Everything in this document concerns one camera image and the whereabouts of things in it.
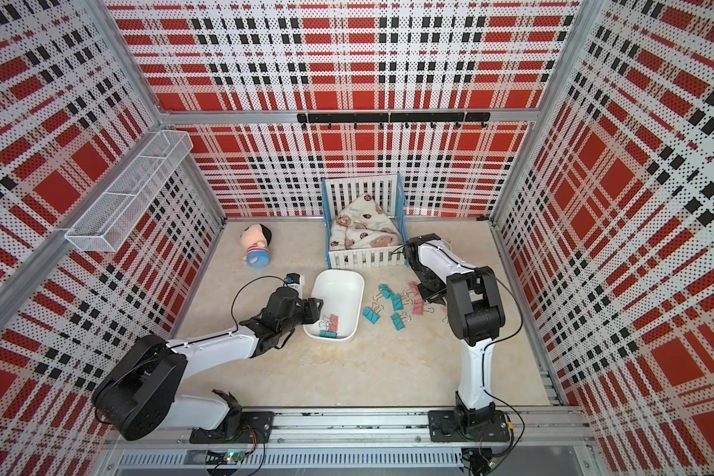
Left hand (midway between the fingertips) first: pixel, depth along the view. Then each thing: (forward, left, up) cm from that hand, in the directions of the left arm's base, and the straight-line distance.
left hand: (321, 301), depth 91 cm
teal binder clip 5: (-9, -2, -4) cm, 10 cm away
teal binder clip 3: (+3, -25, -5) cm, 26 cm away
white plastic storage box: (+4, -6, -2) cm, 8 cm away
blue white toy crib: (+42, -4, +9) cm, 43 cm away
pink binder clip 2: (0, -31, -4) cm, 31 cm away
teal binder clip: (-2, -16, -4) cm, 17 cm away
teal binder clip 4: (-4, -24, -6) cm, 25 cm away
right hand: (0, -40, +2) cm, 40 cm away
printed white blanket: (+36, -12, -3) cm, 38 cm away
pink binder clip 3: (-4, -3, -7) cm, 9 cm away
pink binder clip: (+9, -30, -7) cm, 32 cm away
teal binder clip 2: (+6, -20, -5) cm, 22 cm away
